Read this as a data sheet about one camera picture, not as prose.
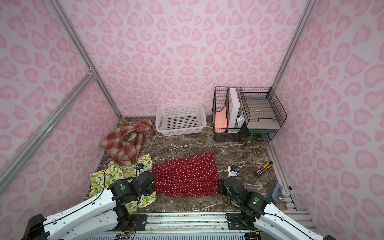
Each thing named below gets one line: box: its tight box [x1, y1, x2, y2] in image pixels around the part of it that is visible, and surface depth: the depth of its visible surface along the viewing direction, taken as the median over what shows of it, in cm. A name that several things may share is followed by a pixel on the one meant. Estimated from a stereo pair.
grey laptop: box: [246, 118, 283, 129], surface depth 94 cm
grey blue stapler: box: [267, 183, 283, 205], surface depth 82 cm
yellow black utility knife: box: [254, 161, 274, 176], surface depth 91 cm
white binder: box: [228, 88, 240, 129], surface depth 98 cm
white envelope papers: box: [236, 115, 246, 129], surface depth 97 cm
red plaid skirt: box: [100, 118, 155, 166], surface depth 103 cm
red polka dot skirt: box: [152, 151, 219, 197], surface depth 90 cm
